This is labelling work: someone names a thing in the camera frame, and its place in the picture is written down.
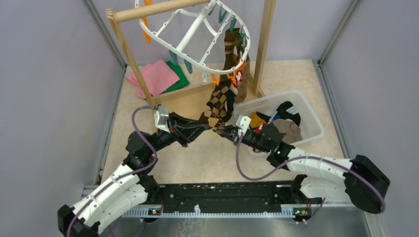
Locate black sock in basket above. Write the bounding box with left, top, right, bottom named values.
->
left=268, top=101, right=301, bottom=126

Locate green cloth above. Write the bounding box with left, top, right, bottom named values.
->
left=164, top=61, right=190, bottom=93

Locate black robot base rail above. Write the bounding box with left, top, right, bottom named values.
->
left=123, top=181, right=323, bottom=222

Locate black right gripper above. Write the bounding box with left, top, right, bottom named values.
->
left=217, top=124, right=271, bottom=154

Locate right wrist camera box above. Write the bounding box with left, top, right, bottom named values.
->
left=235, top=115, right=251, bottom=136

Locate white clothes clip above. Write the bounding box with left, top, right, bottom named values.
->
left=202, top=72, right=208, bottom=82

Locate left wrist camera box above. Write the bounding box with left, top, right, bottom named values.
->
left=154, top=105, right=170, bottom=133

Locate teal clothes clip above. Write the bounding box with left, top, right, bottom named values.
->
left=184, top=59, right=193, bottom=74

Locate navy white red hanging sock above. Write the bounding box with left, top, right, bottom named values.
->
left=226, top=69, right=242, bottom=116

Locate wooden hanger rack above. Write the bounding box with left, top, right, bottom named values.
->
left=105, top=0, right=276, bottom=138

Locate orange clip at back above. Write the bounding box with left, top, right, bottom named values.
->
left=139, top=0, right=152, bottom=44

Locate olive striped hanging sock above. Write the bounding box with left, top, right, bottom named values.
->
left=223, top=28, right=242, bottom=70

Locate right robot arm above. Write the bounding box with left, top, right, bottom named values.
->
left=215, top=124, right=390, bottom=214

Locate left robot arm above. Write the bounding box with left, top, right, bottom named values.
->
left=57, top=107, right=211, bottom=237

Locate orange clothes clip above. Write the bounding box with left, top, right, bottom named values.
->
left=211, top=74, right=221, bottom=87

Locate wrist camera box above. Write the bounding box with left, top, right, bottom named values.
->
left=235, top=115, right=251, bottom=136
left=154, top=105, right=170, bottom=133

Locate brown argyle sock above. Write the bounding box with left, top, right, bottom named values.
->
left=207, top=80, right=235, bottom=122
left=198, top=109, right=227, bottom=130

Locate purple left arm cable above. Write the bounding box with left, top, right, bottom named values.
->
left=65, top=105, right=160, bottom=237

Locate white plastic laundry basket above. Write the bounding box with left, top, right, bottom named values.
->
left=233, top=90, right=325, bottom=146

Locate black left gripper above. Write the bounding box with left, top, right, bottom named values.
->
left=147, top=112, right=210, bottom=155

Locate yellow sock in basket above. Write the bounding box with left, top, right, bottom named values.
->
left=250, top=112, right=266, bottom=129

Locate pink cloth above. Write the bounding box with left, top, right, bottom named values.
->
left=140, top=59, right=179, bottom=96

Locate white round clip hanger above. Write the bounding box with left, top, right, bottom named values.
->
left=139, top=0, right=251, bottom=75

